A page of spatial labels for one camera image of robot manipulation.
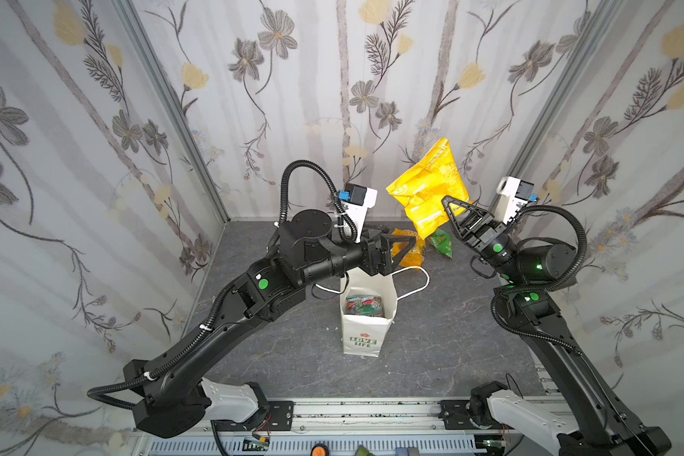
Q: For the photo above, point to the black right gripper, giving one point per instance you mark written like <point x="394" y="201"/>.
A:
<point x="477" y="229"/>

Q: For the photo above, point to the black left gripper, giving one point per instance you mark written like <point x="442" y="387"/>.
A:
<point x="379" y="254"/>

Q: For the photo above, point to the white paper bag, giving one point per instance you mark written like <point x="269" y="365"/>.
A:
<point x="365" y="336"/>

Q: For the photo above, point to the red green snack bag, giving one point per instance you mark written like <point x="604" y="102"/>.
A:
<point x="367" y="305"/>

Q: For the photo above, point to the large yellow snack bag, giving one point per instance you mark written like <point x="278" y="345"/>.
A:
<point x="422" y="188"/>

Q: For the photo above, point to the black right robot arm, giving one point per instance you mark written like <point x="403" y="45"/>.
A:
<point x="601" y="424"/>

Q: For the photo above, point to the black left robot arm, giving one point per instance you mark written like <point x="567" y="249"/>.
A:
<point x="167" y="395"/>

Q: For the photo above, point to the orange button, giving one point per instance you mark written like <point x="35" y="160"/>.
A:
<point x="320" y="450"/>

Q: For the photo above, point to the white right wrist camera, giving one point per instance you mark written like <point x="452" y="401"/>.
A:
<point x="513" y="194"/>

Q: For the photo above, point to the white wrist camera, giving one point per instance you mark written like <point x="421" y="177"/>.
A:
<point x="513" y="194"/>
<point x="357" y="200"/>

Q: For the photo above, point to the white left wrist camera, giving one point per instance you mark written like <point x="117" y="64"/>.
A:
<point x="357" y="200"/>

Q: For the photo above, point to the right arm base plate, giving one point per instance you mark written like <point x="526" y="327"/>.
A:
<point x="455" y="415"/>

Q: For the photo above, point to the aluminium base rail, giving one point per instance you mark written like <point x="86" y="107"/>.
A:
<point x="380" y="426"/>

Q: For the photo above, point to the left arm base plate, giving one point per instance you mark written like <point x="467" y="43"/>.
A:
<point x="273" y="417"/>

